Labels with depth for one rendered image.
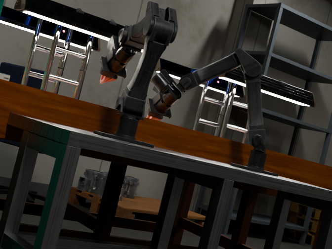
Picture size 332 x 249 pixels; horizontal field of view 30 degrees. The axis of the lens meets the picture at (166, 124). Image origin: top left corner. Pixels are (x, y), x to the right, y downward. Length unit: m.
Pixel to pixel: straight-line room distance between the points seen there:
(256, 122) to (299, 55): 4.62
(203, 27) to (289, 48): 1.20
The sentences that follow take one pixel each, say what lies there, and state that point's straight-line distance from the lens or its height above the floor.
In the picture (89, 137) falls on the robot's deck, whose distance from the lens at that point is 1.69.
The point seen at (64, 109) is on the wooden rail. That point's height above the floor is 0.72.
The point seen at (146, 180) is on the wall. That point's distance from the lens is 5.81.
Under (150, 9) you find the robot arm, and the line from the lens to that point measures 1.94.
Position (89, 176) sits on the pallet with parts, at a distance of 5.01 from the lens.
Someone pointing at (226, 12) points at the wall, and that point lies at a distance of 6.19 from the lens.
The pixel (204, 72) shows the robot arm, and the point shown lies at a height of 0.98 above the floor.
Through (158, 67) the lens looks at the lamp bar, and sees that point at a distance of 3.28.
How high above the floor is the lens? 0.72
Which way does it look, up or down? 1 degrees up
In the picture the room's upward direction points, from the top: 14 degrees clockwise
